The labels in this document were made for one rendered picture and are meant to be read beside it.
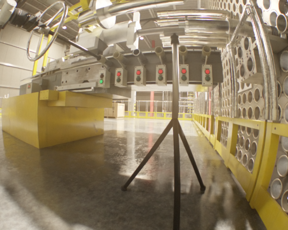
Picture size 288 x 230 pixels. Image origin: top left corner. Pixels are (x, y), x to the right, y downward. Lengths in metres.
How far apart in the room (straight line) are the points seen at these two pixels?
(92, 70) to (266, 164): 1.54
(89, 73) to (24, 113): 0.94
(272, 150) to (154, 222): 0.54
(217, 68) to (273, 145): 0.75
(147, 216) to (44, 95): 1.28
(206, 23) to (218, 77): 0.65
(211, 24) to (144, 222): 1.62
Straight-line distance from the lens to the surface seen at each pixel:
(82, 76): 1.58
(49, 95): 1.38
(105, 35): 1.73
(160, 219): 0.60
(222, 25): 1.59
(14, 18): 0.81
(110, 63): 1.33
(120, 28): 1.64
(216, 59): 1.22
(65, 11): 0.78
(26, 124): 1.83
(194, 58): 1.20
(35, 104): 1.60
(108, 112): 7.37
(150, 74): 1.16
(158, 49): 1.08
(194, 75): 1.12
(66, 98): 1.37
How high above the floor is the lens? 0.41
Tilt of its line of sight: 2 degrees down
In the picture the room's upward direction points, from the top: 2 degrees clockwise
